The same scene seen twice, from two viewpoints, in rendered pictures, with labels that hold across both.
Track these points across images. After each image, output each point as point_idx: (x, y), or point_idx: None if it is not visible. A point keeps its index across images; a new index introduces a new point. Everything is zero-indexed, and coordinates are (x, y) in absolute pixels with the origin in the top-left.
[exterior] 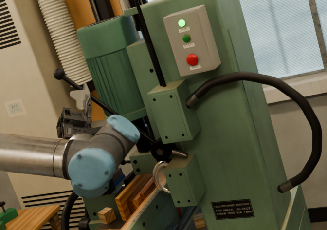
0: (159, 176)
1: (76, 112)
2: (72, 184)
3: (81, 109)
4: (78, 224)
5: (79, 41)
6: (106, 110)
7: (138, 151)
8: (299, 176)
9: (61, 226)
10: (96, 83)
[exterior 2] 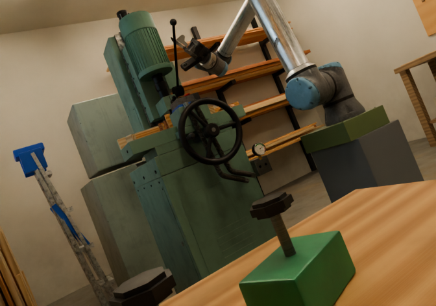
0: None
1: (189, 45)
2: (226, 63)
3: (186, 45)
4: (215, 124)
5: (150, 17)
6: (176, 57)
7: (169, 94)
8: None
9: (229, 105)
10: (160, 43)
